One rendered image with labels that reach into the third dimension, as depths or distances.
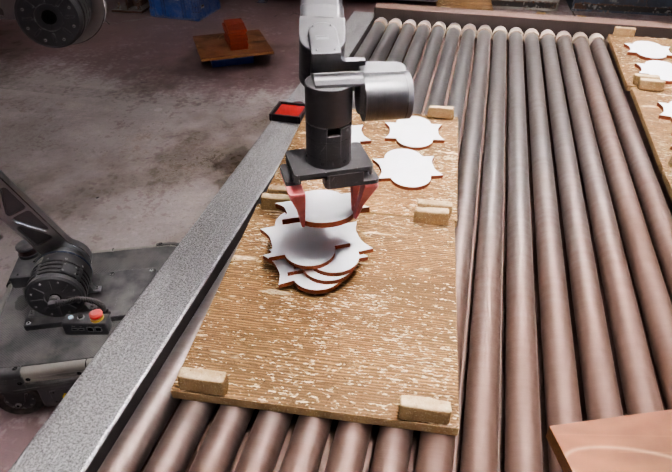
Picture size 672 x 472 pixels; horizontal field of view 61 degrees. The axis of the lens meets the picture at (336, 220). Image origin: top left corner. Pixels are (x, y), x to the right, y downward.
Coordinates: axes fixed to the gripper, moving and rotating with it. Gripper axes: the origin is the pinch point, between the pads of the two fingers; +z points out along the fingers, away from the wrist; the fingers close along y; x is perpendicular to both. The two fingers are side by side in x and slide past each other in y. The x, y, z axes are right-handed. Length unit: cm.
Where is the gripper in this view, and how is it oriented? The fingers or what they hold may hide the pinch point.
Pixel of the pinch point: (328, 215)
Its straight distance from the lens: 78.8
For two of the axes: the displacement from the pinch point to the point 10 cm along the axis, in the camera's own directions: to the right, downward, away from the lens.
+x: -2.6, -5.8, 7.8
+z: -0.1, 8.0, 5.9
